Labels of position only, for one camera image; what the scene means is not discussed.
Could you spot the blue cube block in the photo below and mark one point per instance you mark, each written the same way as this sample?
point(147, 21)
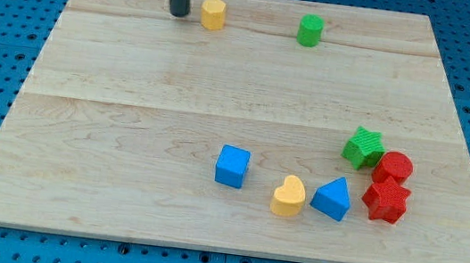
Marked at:
point(231, 166)

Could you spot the light wooden board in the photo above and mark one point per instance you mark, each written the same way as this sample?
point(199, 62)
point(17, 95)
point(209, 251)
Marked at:
point(117, 128)

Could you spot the yellow heart block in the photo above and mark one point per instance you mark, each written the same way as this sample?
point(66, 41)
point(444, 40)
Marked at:
point(288, 199)

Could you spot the blue triangular prism block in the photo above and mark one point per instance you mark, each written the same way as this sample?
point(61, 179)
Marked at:
point(333, 199)

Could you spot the yellow hexagonal prism block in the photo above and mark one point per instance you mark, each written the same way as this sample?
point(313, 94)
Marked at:
point(213, 15)

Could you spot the green cylinder block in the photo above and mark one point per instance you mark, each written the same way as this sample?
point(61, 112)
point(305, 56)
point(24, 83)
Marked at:
point(310, 30)

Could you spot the green star block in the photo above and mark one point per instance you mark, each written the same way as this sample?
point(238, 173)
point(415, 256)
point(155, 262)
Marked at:
point(364, 148)

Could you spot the red star block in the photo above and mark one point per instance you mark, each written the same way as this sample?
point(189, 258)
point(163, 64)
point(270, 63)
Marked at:
point(386, 200)

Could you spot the red cylinder block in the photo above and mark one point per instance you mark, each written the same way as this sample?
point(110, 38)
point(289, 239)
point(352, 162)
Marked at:
point(393, 164)

